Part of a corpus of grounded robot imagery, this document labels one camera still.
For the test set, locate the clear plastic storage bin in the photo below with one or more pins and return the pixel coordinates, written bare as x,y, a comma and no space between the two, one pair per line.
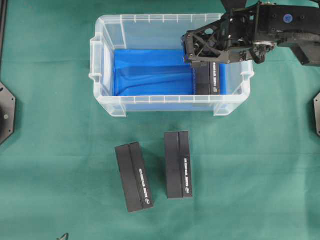
158,31

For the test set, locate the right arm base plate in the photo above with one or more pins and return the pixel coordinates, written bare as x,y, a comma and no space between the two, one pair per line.
316,105

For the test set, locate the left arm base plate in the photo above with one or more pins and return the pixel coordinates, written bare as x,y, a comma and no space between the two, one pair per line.
7,113

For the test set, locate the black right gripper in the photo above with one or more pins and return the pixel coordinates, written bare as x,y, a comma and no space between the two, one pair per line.
226,41

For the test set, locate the black RealSense D415 box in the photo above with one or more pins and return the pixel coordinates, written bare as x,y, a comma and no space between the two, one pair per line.
178,168

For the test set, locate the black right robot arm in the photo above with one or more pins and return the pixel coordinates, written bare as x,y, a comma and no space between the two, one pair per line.
285,26

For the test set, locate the black table edge rail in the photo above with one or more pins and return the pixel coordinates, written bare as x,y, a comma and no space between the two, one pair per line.
3,13

